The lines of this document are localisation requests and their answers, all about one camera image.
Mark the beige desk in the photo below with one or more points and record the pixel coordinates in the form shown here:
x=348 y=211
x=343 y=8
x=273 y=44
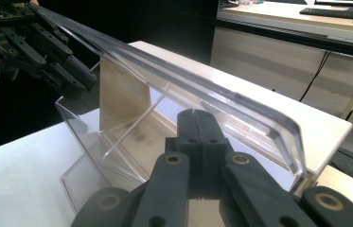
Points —
x=259 y=63

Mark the black keyboard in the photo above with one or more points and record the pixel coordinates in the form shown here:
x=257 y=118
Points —
x=338 y=13

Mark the monitor base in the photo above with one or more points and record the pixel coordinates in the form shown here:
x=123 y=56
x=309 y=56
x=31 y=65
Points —
x=344 y=2

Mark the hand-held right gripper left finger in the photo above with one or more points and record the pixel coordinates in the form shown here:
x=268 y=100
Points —
x=190 y=132

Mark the clear acrylic display case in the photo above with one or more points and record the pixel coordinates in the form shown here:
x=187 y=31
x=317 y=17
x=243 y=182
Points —
x=123 y=94

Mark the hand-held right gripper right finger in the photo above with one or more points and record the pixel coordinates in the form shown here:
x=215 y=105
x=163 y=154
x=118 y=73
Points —
x=213 y=138

